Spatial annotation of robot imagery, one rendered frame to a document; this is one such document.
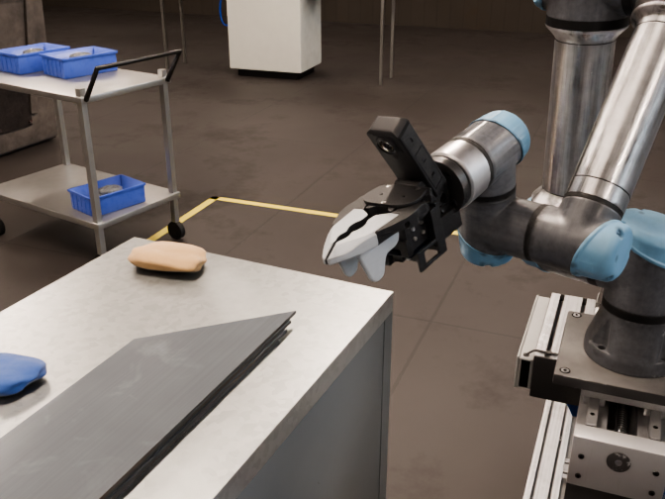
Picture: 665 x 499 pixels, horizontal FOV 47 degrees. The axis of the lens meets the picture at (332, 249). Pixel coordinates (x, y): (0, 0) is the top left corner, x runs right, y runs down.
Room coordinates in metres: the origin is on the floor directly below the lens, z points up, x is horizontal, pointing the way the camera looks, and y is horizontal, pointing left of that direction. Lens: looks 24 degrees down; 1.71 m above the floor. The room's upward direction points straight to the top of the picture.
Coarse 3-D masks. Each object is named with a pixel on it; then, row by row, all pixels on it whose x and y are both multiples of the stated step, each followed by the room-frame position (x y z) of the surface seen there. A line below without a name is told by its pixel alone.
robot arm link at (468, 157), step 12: (444, 144) 0.90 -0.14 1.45; (456, 144) 0.88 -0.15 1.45; (468, 144) 0.88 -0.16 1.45; (444, 156) 0.86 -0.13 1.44; (456, 156) 0.85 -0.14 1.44; (468, 156) 0.86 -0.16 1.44; (480, 156) 0.87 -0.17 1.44; (468, 168) 0.85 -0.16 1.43; (480, 168) 0.86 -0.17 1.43; (468, 180) 0.84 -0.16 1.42; (480, 180) 0.85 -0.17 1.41; (480, 192) 0.86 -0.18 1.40; (468, 204) 0.85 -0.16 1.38
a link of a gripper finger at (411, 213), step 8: (400, 208) 0.76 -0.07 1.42; (408, 208) 0.76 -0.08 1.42; (416, 208) 0.75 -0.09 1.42; (424, 208) 0.76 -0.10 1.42; (400, 216) 0.74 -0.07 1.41; (408, 216) 0.74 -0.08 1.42; (416, 216) 0.74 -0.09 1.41; (392, 224) 0.73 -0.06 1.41; (400, 224) 0.73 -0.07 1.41; (408, 224) 0.74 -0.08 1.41; (416, 224) 0.74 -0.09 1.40; (376, 232) 0.72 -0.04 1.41; (384, 232) 0.72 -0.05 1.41; (392, 232) 0.73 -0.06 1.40; (384, 240) 0.72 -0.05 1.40
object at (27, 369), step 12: (0, 360) 0.99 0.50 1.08; (12, 360) 1.00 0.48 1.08; (24, 360) 1.00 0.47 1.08; (36, 360) 1.00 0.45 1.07; (0, 372) 0.96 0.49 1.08; (12, 372) 0.96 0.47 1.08; (24, 372) 0.97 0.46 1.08; (36, 372) 0.97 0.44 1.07; (0, 384) 0.93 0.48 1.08; (12, 384) 0.94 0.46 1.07; (24, 384) 0.95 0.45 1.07
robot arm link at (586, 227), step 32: (640, 0) 1.03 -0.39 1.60; (640, 32) 1.00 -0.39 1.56; (640, 64) 0.96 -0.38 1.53; (608, 96) 0.96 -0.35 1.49; (640, 96) 0.93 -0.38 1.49; (608, 128) 0.92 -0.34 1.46; (640, 128) 0.91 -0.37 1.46; (608, 160) 0.89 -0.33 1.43; (640, 160) 0.90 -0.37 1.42; (576, 192) 0.88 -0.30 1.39; (608, 192) 0.87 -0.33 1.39; (544, 224) 0.87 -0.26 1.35; (576, 224) 0.85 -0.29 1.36; (608, 224) 0.84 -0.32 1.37; (544, 256) 0.86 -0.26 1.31; (576, 256) 0.83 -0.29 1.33; (608, 256) 0.81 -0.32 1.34
